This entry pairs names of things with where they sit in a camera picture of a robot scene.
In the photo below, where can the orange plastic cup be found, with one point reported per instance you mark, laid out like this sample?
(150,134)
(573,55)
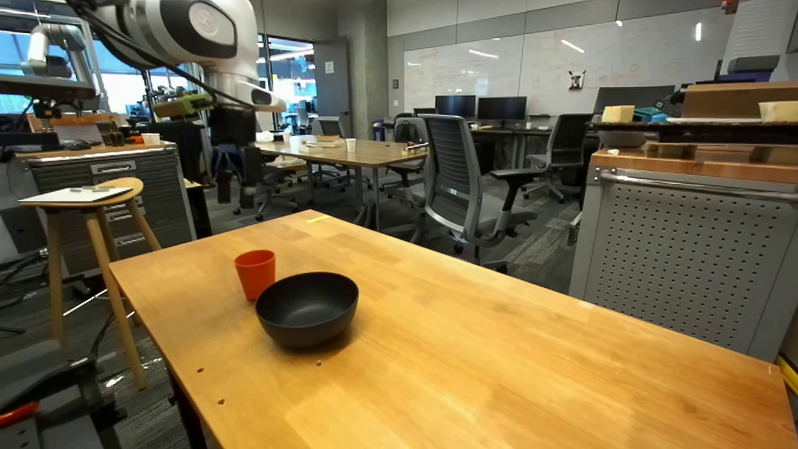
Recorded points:
(255,269)

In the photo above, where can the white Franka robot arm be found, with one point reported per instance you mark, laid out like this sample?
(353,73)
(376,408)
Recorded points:
(179,27)

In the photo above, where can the black bowl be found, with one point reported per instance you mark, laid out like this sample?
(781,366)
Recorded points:
(307,313)

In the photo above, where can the grey mesh office chair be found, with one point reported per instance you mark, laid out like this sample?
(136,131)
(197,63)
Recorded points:
(452,177)

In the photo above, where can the wooden meeting table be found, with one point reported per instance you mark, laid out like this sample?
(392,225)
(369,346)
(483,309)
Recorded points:
(351,152)

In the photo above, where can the black computer monitor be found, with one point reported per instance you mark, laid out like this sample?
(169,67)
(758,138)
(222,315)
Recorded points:
(454,104)
(502,108)

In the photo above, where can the grey door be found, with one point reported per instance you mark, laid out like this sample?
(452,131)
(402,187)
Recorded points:
(332,78)

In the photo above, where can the black office chair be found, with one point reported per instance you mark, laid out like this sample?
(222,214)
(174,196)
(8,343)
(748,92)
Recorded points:
(570,139)

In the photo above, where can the small poster on whiteboard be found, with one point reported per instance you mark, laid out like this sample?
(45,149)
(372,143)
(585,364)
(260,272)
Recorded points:
(576,81)

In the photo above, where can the pale foam block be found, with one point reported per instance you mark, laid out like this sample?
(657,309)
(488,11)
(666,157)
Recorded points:
(778,111)
(616,112)

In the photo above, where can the teal object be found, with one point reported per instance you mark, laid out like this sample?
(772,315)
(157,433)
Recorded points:
(652,114)

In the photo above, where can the grey drawer cabinet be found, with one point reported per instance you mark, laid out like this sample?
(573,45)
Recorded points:
(125,196)

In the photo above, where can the grey perforated tool cabinet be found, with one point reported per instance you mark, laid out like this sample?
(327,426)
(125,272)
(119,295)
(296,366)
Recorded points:
(682,258)

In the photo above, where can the wooden stool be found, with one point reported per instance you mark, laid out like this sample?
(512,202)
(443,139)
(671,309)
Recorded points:
(101,240)

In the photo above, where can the white papers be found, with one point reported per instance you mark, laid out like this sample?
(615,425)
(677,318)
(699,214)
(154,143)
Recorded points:
(75,196)

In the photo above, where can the wooden box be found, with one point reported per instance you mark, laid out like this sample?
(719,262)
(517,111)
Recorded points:
(732,98)

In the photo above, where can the yellow tape strip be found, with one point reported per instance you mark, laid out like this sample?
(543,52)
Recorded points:
(788,375)

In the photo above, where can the wall whiteboard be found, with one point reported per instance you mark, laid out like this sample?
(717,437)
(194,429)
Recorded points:
(533,66)

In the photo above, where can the metal shelf frame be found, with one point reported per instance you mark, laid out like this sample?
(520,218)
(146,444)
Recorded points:
(50,83)

